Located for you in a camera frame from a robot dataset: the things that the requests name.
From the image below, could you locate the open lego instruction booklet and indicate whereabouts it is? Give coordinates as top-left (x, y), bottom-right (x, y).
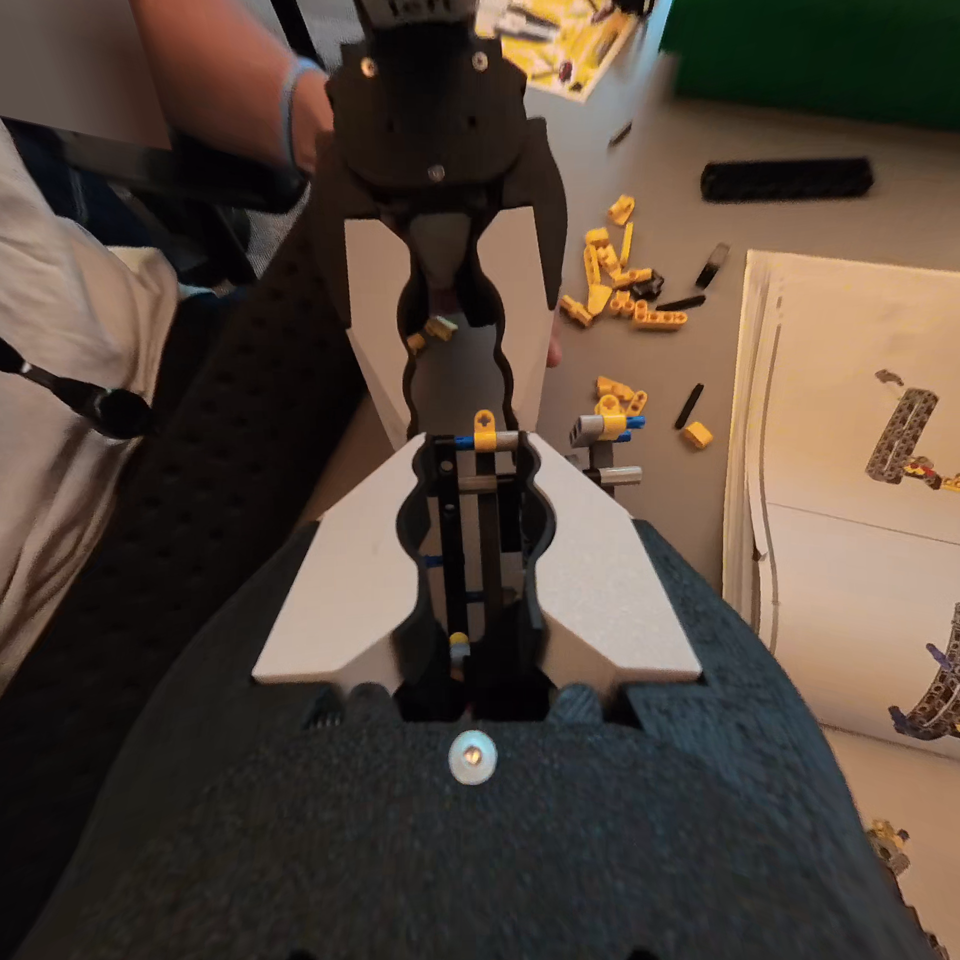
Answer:
top-left (722, 249), bottom-right (960, 960)

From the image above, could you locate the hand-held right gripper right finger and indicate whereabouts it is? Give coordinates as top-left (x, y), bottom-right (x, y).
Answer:
top-left (525, 429), bottom-right (704, 685)

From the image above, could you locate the black office chair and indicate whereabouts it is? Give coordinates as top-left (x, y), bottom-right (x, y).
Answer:
top-left (0, 116), bottom-right (312, 290)

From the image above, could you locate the grey black lego technic assembly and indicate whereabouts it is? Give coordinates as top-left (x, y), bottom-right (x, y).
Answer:
top-left (420, 408), bottom-right (648, 684)

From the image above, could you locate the long black lego bar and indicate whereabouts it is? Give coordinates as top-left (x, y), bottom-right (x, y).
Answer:
top-left (699, 155), bottom-right (876, 204)

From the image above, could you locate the person's left hand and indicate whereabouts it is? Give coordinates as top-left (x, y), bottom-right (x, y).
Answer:
top-left (297, 73), bottom-right (337, 177)

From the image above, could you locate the person's left forearm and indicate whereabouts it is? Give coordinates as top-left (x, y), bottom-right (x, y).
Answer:
top-left (131, 0), bottom-right (301, 172)

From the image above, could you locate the black perforated mat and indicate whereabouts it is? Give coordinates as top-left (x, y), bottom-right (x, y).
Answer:
top-left (0, 198), bottom-right (374, 960)

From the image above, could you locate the green plastic bin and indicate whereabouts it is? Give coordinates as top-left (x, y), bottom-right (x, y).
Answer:
top-left (658, 0), bottom-right (960, 130)

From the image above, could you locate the yellow printed paper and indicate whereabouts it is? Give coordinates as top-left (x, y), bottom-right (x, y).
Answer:
top-left (495, 0), bottom-right (645, 104)

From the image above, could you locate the blue wristband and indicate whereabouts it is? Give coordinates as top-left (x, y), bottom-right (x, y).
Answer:
top-left (279, 54), bottom-right (325, 172)

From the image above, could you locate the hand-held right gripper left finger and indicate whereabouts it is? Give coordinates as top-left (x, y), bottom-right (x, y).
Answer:
top-left (251, 432), bottom-right (429, 687)

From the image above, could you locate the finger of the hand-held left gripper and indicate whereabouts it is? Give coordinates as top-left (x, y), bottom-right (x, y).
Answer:
top-left (343, 216), bottom-right (438, 453)
top-left (466, 204), bottom-right (558, 445)

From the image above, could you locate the black strap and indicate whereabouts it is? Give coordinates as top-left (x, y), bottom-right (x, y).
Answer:
top-left (0, 336), bottom-right (156, 442)

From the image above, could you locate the pile of yellow lego pieces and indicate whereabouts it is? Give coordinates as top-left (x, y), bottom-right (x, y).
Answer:
top-left (558, 193), bottom-right (689, 333)

